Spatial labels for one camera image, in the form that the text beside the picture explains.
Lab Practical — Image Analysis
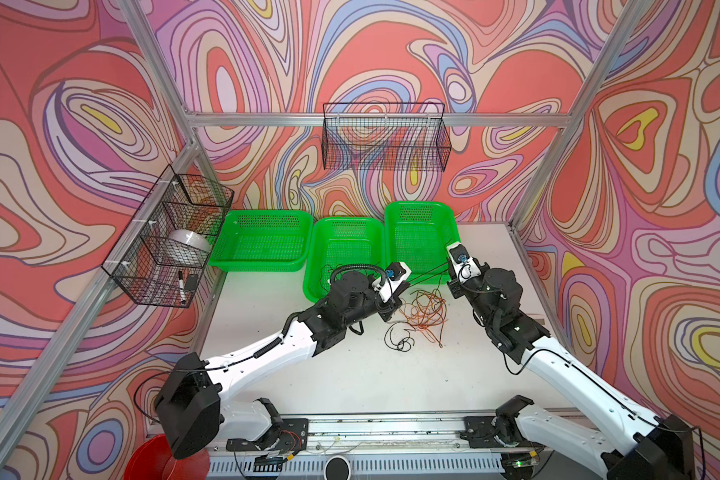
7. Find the orange cable bundle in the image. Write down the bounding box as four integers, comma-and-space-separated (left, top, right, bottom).
383, 286, 451, 353

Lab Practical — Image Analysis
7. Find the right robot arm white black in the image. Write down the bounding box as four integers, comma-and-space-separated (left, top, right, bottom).
448, 259, 696, 479

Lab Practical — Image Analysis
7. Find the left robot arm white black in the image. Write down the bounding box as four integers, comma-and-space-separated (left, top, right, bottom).
154, 262, 411, 460

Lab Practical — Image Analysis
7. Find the right green plastic basket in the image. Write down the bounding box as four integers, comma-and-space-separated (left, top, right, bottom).
383, 201, 460, 285

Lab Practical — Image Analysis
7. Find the green plastic basket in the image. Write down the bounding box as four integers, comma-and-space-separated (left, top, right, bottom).
302, 217, 384, 302
208, 210, 314, 272
383, 201, 460, 285

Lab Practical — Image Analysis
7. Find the middle green plastic basket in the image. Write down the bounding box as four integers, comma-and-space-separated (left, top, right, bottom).
302, 217, 384, 302

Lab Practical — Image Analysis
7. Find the left green plastic basket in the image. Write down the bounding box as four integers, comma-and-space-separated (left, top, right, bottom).
208, 210, 314, 272

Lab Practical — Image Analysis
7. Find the red bucket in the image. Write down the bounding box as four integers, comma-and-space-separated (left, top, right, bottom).
124, 435, 211, 480

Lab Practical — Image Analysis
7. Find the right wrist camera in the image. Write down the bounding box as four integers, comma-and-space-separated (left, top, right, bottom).
446, 242, 480, 283

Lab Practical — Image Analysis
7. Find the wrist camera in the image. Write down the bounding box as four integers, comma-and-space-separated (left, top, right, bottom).
446, 242, 480, 283
378, 262, 411, 303

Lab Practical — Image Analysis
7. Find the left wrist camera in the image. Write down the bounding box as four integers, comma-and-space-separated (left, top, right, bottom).
378, 262, 411, 303

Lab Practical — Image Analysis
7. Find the aluminium rail front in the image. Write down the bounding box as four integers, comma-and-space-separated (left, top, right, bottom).
146, 410, 619, 454

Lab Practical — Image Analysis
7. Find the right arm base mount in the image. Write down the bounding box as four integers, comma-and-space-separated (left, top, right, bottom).
459, 415, 545, 449

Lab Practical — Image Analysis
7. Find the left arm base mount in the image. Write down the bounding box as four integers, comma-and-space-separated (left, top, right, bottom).
226, 418, 309, 455

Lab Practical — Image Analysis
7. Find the black wire basket back wall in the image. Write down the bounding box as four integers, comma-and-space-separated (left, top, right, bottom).
321, 100, 452, 172

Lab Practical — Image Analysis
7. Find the black wire basket wall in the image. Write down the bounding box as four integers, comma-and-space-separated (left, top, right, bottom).
321, 100, 452, 172
101, 166, 234, 308

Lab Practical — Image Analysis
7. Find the black wire basket left wall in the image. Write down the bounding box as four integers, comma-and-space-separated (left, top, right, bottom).
101, 166, 234, 308

